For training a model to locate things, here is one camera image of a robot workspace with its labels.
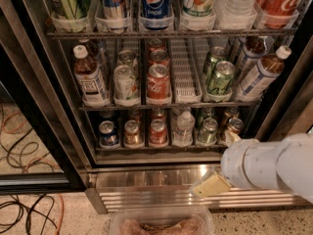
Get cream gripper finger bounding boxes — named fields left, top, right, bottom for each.
left=224, top=130, right=241, bottom=146
left=189, top=171, right=232, bottom=198

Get clear water bottle bottom shelf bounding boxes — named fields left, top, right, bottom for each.
left=173, top=111, right=196, bottom=147

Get clear water bottle shelf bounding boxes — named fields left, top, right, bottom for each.
left=216, top=0, right=256, bottom=29
left=173, top=111, right=196, bottom=147

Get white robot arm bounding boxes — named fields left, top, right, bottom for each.
left=190, top=133, right=313, bottom=203

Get green can bottom shelf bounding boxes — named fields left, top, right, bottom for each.
left=197, top=117, right=218, bottom=145

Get green can shelf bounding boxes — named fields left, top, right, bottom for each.
left=207, top=61, right=236, bottom=96
left=197, top=117, right=218, bottom=145
left=202, top=46, right=226, bottom=81

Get green can front middle shelf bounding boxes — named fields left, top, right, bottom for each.
left=207, top=61, right=236, bottom=96

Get red can bottom shelf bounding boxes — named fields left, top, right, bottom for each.
left=149, top=118, right=167, bottom=147

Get iced tea bottle right front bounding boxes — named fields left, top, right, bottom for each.
left=235, top=45, right=291, bottom=102

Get iced tea bottle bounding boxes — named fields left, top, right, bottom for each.
left=236, top=36, right=267, bottom=82
left=73, top=45, right=110, bottom=109
left=235, top=45, right=291, bottom=102

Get green can rear middle shelf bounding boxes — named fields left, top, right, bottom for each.
left=202, top=46, right=226, bottom=81

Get iced tea bottle right rear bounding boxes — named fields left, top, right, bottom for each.
left=236, top=36, right=267, bottom=82

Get empty white shelf tray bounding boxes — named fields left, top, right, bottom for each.
left=169, top=39, right=202, bottom=104

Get steel fridge bottom grille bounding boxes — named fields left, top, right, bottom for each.
left=85, top=163, right=309, bottom=214

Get blue pepsi can bottom shelf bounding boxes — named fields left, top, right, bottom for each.
left=99, top=120, right=119, bottom=148

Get clear water bottle top shelf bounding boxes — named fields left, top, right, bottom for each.
left=216, top=0, right=256, bottom=29

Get iced tea bottle left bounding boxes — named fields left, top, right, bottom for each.
left=73, top=45, right=110, bottom=109

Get large red coca-cola bottle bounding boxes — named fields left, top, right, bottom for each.
left=256, top=0, right=300, bottom=28

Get fridge glass door left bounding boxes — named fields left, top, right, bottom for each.
left=0, top=45, right=86, bottom=195

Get brown can bottom right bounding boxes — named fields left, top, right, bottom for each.
left=219, top=117, right=244, bottom=147

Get brown can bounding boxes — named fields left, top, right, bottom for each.
left=219, top=117, right=244, bottom=147
left=124, top=120, right=144, bottom=147

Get red coca-cola can front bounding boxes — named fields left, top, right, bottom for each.
left=147, top=64, right=171, bottom=105

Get red coca-cola can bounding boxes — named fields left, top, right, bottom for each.
left=149, top=50, right=170, bottom=67
left=147, top=64, right=171, bottom=105

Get clear plastic food container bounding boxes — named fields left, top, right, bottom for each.
left=110, top=206, right=215, bottom=235

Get brown can bottom left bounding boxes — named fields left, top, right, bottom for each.
left=124, top=120, right=144, bottom=147

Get white 7up can front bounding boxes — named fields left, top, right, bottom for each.
left=113, top=65, right=140, bottom=107

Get white 7up can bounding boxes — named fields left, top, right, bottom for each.
left=117, top=49, right=138, bottom=73
left=113, top=65, right=140, bottom=107

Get tall 7up can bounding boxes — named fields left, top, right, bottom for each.
left=182, top=0, right=214, bottom=30

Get white 7up can rear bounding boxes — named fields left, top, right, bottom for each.
left=117, top=49, right=138, bottom=73

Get tall blue pepsi can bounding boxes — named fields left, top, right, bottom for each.
left=141, top=0, right=170, bottom=30

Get tall red bull can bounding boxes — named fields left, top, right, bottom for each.
left=103, top=0, right=128, bottom=33

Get black cables on floor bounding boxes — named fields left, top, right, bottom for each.
left=0, top=105, right=60, bottom=235

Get orange cable on floor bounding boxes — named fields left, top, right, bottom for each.
left=0, top=110, right=66, bottom=235

